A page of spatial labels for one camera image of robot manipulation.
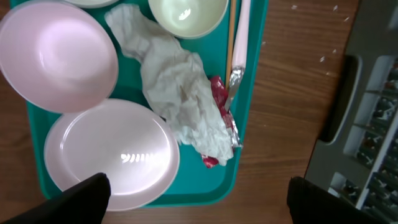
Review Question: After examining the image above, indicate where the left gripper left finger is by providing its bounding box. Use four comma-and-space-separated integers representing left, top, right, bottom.
4, 173, 111, 224

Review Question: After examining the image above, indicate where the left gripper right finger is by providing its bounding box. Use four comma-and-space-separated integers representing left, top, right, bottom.
287, 177, 382, 224

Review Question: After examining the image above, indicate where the large pink plate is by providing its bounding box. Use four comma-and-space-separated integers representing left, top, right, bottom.
44, 99, 180, 211

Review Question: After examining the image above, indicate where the white napkin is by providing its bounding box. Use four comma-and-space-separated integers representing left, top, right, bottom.
104, 4, 234, 166

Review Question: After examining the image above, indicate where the red snack wrapper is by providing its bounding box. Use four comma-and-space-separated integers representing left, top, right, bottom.
200, 76, 242, 169

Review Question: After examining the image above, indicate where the pink bowl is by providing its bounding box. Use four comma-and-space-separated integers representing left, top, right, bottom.
1, 1, 118, 113

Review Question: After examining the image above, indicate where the grey dishwasher rack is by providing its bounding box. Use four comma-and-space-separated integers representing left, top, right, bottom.
305, 0, 397, 223

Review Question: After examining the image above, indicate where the white plastic fork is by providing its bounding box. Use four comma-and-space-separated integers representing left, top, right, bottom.
224, 0, 251, 111

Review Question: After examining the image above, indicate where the wooden chopstick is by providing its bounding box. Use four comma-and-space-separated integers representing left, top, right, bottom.
225, 0, 236, 89

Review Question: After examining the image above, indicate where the white bowl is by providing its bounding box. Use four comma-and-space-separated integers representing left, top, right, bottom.
65, 0, 119, 9

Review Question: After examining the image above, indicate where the pale green cup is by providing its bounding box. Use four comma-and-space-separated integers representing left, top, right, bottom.
148, 0, 229, 39

